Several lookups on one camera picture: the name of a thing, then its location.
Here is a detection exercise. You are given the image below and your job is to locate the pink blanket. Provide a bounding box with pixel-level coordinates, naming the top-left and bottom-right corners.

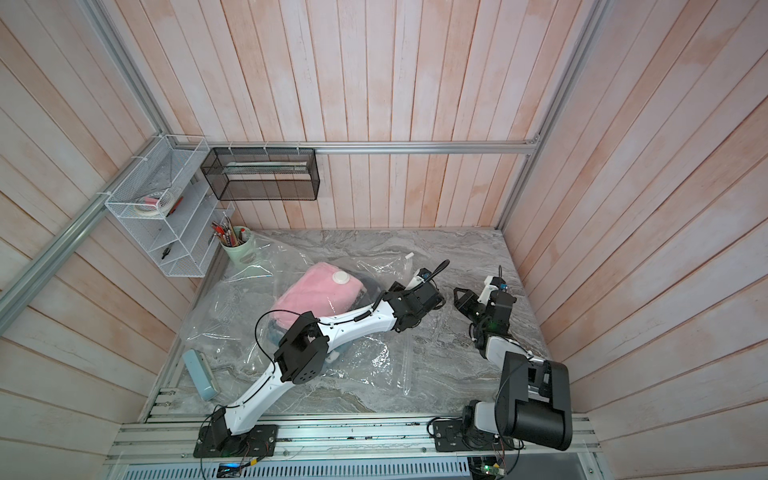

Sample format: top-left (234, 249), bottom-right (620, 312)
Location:
top-left (271, 262), bottom-right (364, 330)

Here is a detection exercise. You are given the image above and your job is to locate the clear plastic vacuum bag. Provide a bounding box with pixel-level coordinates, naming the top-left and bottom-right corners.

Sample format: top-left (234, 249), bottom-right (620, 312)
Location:
top-left (176, 230), bottom-right (445, 414)

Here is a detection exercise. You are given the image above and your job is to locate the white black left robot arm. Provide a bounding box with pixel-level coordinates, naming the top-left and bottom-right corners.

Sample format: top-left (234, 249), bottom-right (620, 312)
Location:
top-left (201, 276), bottom-right (445, 448)

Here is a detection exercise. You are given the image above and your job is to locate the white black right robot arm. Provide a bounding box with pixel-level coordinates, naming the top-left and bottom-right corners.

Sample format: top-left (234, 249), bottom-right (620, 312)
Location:
top-left (454, 287), bottom-right (573, 451)

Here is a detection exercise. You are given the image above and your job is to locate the white round bag valve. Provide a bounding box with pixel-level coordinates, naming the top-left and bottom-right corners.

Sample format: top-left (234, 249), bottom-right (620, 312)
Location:
top-left (332, 270), bottom-right (350, 285)

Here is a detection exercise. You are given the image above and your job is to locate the green pen holder cup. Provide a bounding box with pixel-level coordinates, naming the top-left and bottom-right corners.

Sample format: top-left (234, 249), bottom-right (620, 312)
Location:
top-left (220, 226), bottom-right (256, 265)

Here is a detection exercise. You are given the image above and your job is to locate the light blue lint brush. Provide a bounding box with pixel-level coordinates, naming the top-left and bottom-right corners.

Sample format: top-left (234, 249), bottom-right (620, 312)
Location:
top-left (182, 349), bottom-right (220, 401)

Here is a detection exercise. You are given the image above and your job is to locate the white tape roll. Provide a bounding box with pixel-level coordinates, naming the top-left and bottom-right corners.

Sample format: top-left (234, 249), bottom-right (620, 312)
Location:
top-left (133, 192), bottom-right (175, 217)

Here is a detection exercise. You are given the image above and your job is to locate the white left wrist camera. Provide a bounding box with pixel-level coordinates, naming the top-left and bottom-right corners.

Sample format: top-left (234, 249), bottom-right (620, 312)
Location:
top-left (406, 268), bottom-right (432, 290)

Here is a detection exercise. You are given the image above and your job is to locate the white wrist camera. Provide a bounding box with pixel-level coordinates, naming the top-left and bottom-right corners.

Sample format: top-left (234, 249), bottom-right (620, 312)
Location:
top-left (406, 268), bottom-right (432, 290)
top-left (482, 276), bottom-right (507, 296)

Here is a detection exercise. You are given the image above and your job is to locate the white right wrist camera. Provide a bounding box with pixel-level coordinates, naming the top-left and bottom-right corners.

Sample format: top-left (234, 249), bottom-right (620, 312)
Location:
top-left (482, 276), bottom-right (507, 296)

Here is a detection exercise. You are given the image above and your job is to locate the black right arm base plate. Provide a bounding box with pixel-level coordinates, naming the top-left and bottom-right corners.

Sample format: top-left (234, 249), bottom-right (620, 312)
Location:
top-left (426, 417), bottom-right (518, 452)

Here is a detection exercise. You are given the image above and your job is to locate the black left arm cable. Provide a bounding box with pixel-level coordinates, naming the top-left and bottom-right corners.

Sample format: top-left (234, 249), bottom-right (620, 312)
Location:
top-left (254, 309), bottom-right (301, 361)

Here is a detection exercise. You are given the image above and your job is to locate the black mesh wall basket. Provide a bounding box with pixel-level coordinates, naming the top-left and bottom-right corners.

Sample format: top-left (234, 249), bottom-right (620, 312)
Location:
top-left (201, 147), bottom-right (321, 201)

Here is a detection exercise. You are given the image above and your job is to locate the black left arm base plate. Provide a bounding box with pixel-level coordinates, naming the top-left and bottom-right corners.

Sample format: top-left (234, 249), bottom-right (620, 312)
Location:
top-left (193, 424), bottom-right (278, 459)

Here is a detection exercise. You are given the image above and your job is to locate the white wire shelf rack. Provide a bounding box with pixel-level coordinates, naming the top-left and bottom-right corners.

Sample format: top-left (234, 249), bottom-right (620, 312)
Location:
top-left (106, 135), bottom-right (235, 278)

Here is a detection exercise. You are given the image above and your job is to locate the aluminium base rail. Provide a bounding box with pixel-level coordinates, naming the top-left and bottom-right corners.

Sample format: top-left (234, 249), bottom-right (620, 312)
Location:
top-left (104, 412), bottom-right (601, 466)

